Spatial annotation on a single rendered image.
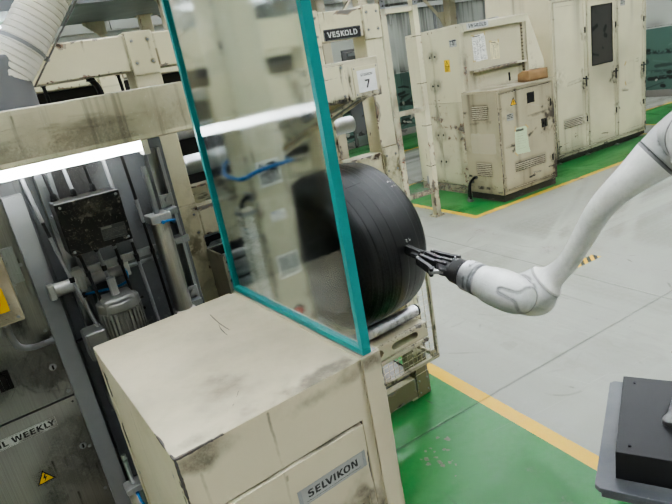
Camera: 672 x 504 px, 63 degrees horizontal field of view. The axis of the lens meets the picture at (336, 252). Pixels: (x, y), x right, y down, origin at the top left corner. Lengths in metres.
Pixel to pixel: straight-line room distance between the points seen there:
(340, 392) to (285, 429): 0.12
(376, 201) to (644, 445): 0.97
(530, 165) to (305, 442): 6.01
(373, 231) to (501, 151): 4.85
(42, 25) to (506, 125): 5.33
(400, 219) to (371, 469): 0.86
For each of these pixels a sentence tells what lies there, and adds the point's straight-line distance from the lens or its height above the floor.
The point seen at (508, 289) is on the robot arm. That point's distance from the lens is 1.44.
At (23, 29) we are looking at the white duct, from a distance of 1.75.
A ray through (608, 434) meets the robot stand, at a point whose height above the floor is 0.65.
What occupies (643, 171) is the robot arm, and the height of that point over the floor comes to 1.44.
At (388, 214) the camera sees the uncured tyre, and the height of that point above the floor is 1.31.
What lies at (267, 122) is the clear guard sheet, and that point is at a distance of 1.04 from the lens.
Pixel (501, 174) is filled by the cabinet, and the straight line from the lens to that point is 6.49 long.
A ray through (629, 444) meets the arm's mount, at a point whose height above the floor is 0.74.
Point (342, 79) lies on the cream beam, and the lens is 2.10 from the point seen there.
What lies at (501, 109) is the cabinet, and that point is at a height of 1.04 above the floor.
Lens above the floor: 1.76
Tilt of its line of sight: 18 degrees down
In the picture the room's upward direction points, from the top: 10 degrees counter-clockwise
